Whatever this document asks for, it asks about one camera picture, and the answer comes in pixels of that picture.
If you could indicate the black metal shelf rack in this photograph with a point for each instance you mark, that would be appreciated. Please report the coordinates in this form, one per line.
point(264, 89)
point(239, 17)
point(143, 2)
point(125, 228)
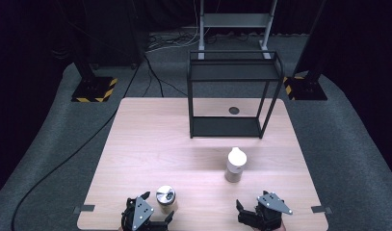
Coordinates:
point(227, 126)

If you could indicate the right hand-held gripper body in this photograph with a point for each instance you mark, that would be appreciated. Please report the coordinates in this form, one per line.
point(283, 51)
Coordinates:
point(274, 202)

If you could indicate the glass jar with silver lid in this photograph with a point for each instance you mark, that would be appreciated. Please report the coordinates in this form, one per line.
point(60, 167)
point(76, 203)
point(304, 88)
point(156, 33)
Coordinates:
point(165, 194)

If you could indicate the round black table grommet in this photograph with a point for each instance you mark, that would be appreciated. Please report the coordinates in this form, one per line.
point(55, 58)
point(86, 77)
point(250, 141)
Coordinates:
point(234, 110)

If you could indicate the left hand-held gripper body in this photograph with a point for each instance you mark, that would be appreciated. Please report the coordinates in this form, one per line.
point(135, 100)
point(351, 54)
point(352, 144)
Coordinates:
point(141, 211)

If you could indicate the person's right hand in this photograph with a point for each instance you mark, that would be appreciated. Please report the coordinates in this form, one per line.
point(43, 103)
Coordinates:
point(282, 228)

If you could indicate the grey tape strip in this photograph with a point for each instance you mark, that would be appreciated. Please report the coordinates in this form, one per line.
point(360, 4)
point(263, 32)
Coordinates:
point(84, 209)
point(321, 209)

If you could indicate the grey metal stand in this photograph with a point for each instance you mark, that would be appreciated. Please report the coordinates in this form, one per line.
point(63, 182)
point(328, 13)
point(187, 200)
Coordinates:
point(235, 20)

